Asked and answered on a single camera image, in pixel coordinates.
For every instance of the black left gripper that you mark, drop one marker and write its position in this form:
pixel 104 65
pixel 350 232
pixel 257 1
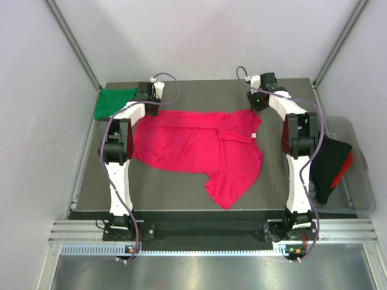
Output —
pixel 153 113

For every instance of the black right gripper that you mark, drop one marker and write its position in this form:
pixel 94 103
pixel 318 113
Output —
pixel 254 107

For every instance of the pink t-shirt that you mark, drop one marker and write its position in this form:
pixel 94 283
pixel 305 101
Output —
pixel 221 145

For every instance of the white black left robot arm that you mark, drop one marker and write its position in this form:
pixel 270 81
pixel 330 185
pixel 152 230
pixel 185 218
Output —
pixel 117 111

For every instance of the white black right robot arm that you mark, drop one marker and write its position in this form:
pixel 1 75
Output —
pixel 301 139

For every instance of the folded green t-shirt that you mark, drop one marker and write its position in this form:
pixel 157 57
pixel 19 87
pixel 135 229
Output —
pixel 112 100

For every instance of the black t-shirt in bin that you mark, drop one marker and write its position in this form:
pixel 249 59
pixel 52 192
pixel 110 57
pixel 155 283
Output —
pixel 326 165

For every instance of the red t-shirt in bin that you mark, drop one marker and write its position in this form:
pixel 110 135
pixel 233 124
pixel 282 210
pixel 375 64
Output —
pixel 347 164

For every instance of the clear plastic storage bin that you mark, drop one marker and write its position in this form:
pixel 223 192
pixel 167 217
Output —
pixel 339 181

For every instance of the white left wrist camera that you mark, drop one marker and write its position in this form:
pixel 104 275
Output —
pixel 157 88

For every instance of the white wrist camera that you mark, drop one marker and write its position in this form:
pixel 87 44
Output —
pixel 253 81
pixel 157 88

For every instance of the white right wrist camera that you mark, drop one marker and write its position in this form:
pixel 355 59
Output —
pixel 253 81

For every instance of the left aluminium corner post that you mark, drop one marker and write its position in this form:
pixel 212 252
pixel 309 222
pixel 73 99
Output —
pixel 73 43

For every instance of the aluminium corner post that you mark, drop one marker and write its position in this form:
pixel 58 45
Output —
pixel 355 15
pixel 73 43

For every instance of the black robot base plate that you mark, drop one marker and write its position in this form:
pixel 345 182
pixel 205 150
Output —
pixel 212 230

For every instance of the right aluminium corner post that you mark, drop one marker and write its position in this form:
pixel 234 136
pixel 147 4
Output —
pixel 355 15

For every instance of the aluminium front frame rail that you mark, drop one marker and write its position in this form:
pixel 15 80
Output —
pixel 331 231

